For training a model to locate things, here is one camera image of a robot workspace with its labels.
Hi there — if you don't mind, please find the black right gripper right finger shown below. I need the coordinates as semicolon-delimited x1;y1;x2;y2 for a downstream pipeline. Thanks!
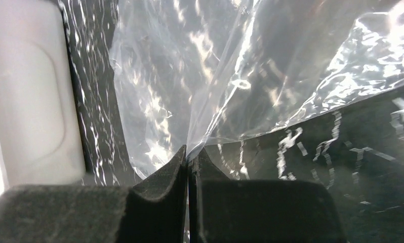
188;150;347;242

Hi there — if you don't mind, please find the clear zip top bag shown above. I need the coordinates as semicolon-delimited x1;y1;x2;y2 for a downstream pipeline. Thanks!
109;1;404;178

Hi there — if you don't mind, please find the white plastic bin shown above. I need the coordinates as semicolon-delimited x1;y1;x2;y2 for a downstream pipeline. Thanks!
0;1;86;186

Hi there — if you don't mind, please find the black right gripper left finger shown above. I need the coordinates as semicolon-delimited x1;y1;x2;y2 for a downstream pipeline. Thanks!
0;146;187;242

